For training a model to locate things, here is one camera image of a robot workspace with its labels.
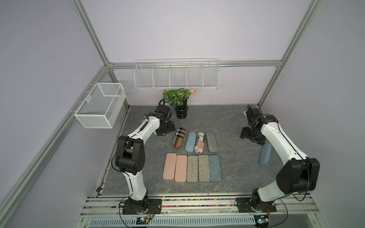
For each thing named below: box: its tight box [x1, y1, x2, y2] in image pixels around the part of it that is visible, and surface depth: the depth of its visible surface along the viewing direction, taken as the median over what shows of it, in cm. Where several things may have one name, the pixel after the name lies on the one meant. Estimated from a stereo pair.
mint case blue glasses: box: [208, 154, 222, 182], surface depth 86 cm
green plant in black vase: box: [162, 87, 197, 120], surface depth 96 cm
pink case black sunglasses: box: [174, 154, 188, 183], surface depth 86 cm
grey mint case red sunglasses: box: [186, 155, 199, 182], surface depth 85 cm
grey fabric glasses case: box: [205, 131, 218, 153], surface depth 98 cm
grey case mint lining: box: [198, 154, 211, 182], surface depth 86 cm
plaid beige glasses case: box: [172, 127, 186, 149], surface depth 99 cm
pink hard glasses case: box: [163, 152, 178, 181], surface depth 86 cm
